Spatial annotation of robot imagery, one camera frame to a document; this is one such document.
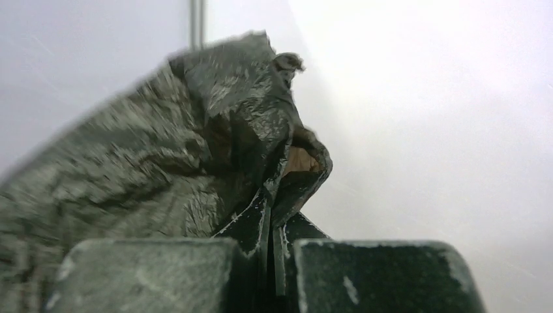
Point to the black plastic trash bag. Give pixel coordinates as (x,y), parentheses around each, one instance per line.
(177,156)

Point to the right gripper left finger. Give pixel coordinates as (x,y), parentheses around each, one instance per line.
(223,273)

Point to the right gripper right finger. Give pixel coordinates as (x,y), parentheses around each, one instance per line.
(314,273)

